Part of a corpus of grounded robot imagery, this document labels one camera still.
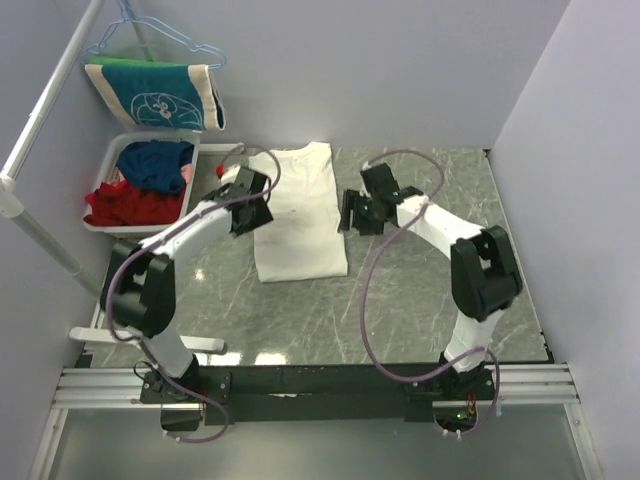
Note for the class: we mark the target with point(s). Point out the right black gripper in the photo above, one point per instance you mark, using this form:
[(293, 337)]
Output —
[(352, 201)]

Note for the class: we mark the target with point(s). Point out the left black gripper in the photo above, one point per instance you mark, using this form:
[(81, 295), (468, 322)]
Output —
[(263, 216)]

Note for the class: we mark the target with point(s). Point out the white floral t shirt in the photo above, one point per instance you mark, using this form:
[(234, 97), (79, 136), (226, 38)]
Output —
[(302, 242)]

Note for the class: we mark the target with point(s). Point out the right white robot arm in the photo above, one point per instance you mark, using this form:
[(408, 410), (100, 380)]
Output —
[(485, 277)]

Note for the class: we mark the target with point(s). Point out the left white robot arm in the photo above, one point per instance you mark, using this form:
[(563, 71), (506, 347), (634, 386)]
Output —
[(139, 292)]

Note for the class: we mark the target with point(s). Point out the navy blue t shirt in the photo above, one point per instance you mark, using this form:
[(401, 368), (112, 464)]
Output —
[(159, 166)]

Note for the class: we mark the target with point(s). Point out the red t shirt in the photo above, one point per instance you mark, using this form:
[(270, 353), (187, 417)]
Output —
[(123, 204)]

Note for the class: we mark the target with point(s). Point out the teal cartoon towel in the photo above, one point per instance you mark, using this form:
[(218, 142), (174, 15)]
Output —
[(159, 95)]

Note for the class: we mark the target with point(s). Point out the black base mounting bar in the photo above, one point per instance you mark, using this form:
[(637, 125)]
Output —
[(335, 392)]

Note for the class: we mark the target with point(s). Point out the blue wire hanger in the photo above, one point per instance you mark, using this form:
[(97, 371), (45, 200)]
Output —
[(128, 16)]

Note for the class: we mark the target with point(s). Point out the white clothes rack frame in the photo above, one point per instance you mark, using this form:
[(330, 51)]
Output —
[(41, 301)]

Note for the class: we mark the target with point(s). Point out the aluminium rail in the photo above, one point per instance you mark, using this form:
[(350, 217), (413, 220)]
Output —
[(118, 388)]

